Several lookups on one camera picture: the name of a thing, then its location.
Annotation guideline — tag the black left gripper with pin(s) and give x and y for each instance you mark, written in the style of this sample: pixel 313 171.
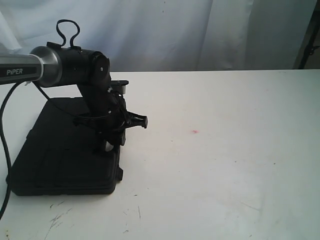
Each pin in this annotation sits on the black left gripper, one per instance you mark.
pixel 106 114

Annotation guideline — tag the black plastic tool case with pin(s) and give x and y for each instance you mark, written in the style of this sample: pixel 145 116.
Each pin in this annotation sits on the black plastic tool case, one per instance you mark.
pixel 61 158

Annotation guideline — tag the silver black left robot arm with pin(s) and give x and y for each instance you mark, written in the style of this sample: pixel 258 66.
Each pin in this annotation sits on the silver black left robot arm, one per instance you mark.
pixel 54 66

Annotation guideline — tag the white backdrop curtain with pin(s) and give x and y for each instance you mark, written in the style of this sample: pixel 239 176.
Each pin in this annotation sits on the white backdrop curtain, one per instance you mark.
pixel 165 35

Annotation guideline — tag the black metal stand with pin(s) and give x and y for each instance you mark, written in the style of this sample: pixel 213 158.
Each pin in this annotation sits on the black metal stand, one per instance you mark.
pixel 310 46

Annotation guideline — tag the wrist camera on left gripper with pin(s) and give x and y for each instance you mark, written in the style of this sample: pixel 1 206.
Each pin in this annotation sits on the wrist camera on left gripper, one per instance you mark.
pixel 119 86

